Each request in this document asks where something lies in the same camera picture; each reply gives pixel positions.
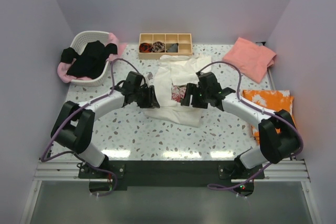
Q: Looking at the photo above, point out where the floral rolled tie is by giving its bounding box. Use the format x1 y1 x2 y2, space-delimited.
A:
152 41 165 53

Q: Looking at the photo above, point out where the light pink garment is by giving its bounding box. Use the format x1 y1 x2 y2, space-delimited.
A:
57 33 126 83

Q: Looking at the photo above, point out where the white floral print t-shirt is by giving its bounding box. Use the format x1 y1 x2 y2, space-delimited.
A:
144 55 212 127

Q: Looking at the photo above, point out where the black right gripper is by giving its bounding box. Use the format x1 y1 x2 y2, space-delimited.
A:
181 83 210 109

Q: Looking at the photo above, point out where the aluminium frame rail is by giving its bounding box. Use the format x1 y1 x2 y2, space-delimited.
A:
21 160 322 223

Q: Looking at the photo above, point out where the grey folded cloth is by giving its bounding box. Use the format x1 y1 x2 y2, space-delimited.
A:
166 43 178 53

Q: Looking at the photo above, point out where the orange navy rolled tie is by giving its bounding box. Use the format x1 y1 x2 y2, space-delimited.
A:
139 42 152 53

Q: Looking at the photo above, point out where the white plastic laundry basket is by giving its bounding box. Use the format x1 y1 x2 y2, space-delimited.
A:
70 30 110 87

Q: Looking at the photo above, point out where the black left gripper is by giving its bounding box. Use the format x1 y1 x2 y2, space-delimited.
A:
133 85 160 109

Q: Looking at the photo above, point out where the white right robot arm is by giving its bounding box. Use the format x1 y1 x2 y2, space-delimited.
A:
181 72 303 178

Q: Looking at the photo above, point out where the orange tie-dye folded shirt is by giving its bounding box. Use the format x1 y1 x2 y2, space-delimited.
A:
241 89 297 146

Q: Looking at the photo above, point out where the black garment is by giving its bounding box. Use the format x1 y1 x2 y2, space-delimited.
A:
57 40 118 82

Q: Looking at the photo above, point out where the wooden compartment organizer box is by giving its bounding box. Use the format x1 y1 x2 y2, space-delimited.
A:
138 33 193 60

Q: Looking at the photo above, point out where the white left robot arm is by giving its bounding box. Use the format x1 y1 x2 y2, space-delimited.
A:
51 71 160 178

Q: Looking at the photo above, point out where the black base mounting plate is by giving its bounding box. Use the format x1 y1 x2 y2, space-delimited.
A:
77 161 265 196

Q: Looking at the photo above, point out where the salmon pink folded shirt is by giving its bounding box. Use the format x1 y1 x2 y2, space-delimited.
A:
223 37 276 83

